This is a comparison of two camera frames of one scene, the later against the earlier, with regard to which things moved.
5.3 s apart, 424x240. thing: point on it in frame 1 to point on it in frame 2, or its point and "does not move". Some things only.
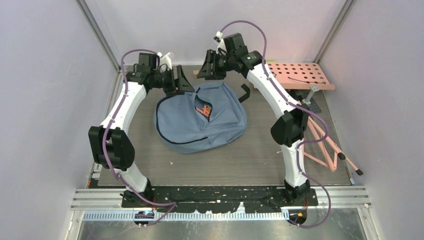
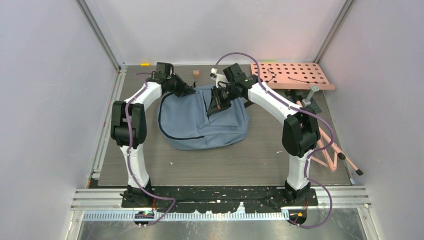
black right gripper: [206, 71] to [216, 104]
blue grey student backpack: [181, 127] does not move
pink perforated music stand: [309, 75] does not move
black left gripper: [183, 86] does not move
